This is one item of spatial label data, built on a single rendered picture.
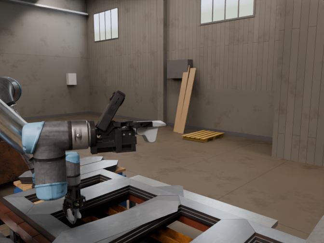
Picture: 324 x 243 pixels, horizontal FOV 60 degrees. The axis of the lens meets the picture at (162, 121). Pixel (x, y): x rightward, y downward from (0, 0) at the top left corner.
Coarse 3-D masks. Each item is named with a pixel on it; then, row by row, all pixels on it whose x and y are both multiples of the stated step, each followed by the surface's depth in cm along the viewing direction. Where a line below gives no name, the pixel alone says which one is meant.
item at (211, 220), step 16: (96, 176) 211; (112, 192) 181; (128, 192) 189; (144, 192) 181; (16, 208) 157; (32, 224) 144; (144, 224) 140; (160, 224) 147; (208, 224) 148; (112, 240) 126; (128, 240) 131; (256, 240) 131; (272, 240) 127
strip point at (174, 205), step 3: (159, 201) 165; (162, 201) 165; (165, 201) 165; (168, 201) 165; (171, 201) 165; (174, 201) 165; (177, 201) 165; (165, 204) 161; (168, 204) 161; (171, 204) 161; (174, 204) 161; (177, 204) 161; (171, 207) 157; (174, 207) 157; (177, 207) 157; (177, 210) 154
